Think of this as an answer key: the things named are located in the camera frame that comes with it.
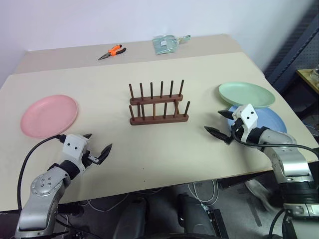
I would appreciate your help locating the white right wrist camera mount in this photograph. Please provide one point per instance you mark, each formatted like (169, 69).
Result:
(248, 117)

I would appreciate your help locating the pink round plate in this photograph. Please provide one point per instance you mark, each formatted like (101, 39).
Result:
(48, 115)

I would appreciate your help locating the blurred white shoe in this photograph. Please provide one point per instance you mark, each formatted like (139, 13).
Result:
(259, 193)

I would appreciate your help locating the green round plate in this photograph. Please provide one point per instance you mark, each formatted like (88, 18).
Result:
(245, 95)

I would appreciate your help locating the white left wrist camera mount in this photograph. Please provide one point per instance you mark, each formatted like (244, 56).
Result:
(73, 147)

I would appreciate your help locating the blue round plate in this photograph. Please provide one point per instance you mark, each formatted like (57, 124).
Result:
(270, 120)

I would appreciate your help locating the dark rounded shape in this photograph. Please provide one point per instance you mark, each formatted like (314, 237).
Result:
(132, 219)
(193, 216)

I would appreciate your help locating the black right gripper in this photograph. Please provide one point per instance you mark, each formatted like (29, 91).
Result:
(237, 129)

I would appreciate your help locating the wooden dish rack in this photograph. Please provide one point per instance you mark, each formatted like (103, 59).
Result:
(159, 120)

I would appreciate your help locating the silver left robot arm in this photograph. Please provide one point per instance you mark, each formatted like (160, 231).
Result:
(42, 191)

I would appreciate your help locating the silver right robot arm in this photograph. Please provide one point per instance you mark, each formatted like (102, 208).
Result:
(291, 164)

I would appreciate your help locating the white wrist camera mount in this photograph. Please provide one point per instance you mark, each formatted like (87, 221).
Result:
(248, 117)
(73, 147)

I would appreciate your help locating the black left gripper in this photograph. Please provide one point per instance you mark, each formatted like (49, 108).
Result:
(86, 158)

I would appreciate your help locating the yellow side table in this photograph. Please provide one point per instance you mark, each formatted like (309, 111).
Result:
(309, 78)

